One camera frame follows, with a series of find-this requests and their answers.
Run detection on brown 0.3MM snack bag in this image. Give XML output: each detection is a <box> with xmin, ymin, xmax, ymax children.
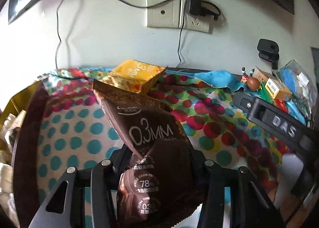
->
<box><xmin>93</xmin><ymin>81</ymin><xmax>203</xmax><ymax>227</ymax></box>

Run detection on clear plastic bag blue items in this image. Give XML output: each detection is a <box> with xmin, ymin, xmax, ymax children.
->
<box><xmin>272</xmin><ymin>59</ymin><xmax>317</xmax><ymax>121</ymax></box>

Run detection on gold rectangular tin box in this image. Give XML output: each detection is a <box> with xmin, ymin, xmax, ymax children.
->
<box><xmin>1</xmin><ymin>81</ymin><xmax>50</xmax><ymax>227</ymax></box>

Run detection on small yellow box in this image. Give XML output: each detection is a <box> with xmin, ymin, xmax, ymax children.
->
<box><xmin>265</xmin><ymin>78</ymin><xmax>292</xmax><ymax>101</ymax></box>

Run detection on brown snail figurine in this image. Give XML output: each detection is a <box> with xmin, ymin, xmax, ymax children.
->
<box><xmin>241</xmin><ymin>67</ymin><xmax>260</xmax><ymax>91</ymax></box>

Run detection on colourful polka dot cloth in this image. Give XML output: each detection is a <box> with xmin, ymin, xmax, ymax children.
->
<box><xmin>12</xmin><ymin>66</ymin><xmax>307</xmax><ymax>228</ymax></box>

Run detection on yellow 0.3MM snack bag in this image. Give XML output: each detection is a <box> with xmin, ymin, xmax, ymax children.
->
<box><xmin>100</xmin><ymin>59</ymin><xmax>166</xmax><ymax>95</ymax></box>

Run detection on black power adapter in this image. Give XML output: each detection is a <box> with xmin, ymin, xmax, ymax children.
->
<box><xmin>184</xmin><ymin>0</ymin><xmax>221</xmax><ymax>21</ymax></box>

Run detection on black camera clamp mount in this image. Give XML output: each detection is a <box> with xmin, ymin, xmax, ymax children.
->
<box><xmin>257</xmin><ymin>39</ymin><xmax>280</xmax><ymax>70</ymax></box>

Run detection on white wall socket plate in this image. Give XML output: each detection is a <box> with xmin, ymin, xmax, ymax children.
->
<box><xmin>146</xmin><ymin>0</ymin><xmax>210</xmax><ymax>33</ymax></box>

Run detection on grey white wall cable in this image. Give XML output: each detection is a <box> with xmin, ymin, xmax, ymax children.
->
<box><xmin>54</xmin><ymin>0</ymin><xmax>74</xmax><ymax>69</ymax></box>

